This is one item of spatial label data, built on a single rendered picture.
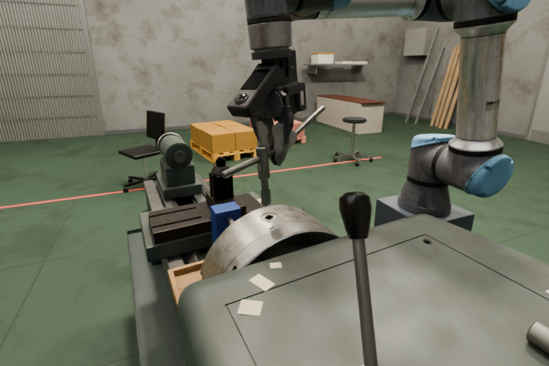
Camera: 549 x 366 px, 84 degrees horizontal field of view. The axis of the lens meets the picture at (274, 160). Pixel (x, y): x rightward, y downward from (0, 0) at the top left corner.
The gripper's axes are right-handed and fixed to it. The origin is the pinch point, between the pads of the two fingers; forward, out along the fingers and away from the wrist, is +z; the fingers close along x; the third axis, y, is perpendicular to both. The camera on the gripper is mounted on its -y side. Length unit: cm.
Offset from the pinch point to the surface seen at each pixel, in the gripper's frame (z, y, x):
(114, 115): 89, 289, 693
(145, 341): 77, -10, 62
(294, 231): 10.8, -5.3, -7.3
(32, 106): 45, 160, 765
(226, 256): 14.5, -13.6, 2.4
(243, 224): 11.5, -7.1, 3.5
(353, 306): 8.6, -17.7, -23.8
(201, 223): 37, 16, 50
